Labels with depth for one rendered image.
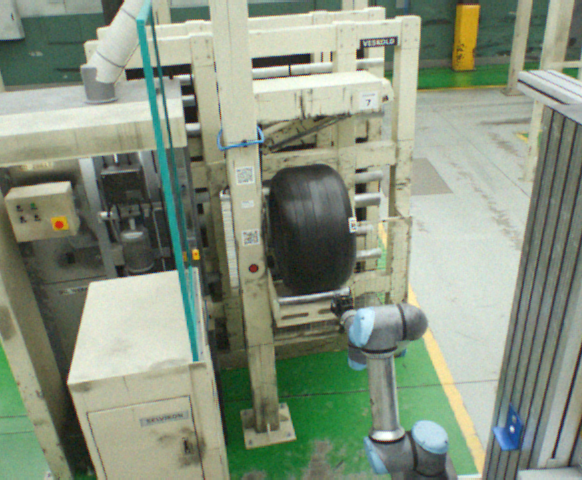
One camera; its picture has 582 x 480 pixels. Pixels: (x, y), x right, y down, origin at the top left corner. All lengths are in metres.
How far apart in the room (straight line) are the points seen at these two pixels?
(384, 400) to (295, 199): 0.90
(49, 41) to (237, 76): 9.97
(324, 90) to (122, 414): 1.56
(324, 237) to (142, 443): 1.03
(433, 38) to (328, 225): 9.76
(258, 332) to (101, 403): 1.10
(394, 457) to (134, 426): 0.81
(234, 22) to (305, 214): 0.78
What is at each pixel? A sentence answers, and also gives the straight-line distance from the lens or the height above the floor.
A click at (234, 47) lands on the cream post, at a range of 2.13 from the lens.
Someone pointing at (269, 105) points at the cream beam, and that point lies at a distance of 2.46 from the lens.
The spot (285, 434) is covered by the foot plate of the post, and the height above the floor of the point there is 0.01.
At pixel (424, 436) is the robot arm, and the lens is 1.88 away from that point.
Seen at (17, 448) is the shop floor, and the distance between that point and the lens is 3.50.
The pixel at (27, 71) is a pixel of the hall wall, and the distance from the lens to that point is 12.27.
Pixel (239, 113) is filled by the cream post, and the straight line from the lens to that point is 2.18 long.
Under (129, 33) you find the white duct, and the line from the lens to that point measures 2.40.
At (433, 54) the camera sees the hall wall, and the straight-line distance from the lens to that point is 11.87.
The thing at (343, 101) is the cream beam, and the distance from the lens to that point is 2.54.
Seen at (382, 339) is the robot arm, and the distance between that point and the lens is 1.71.
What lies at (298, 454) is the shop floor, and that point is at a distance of 3.05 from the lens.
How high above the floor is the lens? 2.34
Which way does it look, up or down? 28 degrees down
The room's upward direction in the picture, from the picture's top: 3 degrees counter-clockwise
